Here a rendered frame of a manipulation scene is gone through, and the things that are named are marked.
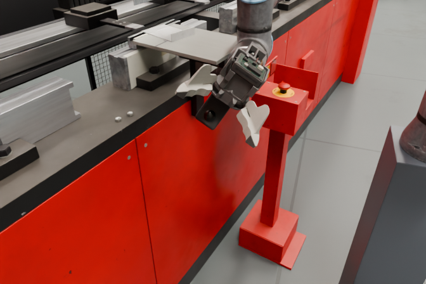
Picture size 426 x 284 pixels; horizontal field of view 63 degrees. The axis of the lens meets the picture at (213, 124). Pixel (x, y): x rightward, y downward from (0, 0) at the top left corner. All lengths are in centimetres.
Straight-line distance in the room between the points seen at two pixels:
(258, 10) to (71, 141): 48
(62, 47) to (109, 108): 32
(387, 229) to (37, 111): 94
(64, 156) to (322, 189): 150
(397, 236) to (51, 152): 92
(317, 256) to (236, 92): 119
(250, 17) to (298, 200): 132
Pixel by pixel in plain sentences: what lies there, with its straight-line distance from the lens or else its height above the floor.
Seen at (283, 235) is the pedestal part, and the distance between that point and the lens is 158.
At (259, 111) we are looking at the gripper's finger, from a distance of 59.
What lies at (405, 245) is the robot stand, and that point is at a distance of 117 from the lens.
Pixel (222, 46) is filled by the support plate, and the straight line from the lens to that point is 91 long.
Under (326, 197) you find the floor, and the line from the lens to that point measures 197.
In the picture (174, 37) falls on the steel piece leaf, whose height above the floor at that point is 101.
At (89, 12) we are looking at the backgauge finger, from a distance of 115.
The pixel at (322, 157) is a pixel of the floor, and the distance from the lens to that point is 223.
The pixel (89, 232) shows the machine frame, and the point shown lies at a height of 67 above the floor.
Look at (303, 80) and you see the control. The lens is 130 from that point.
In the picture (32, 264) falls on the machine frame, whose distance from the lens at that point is 82.
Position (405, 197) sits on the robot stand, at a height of 67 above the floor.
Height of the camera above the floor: 132
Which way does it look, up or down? 33 degrees down
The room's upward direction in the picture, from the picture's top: straight up
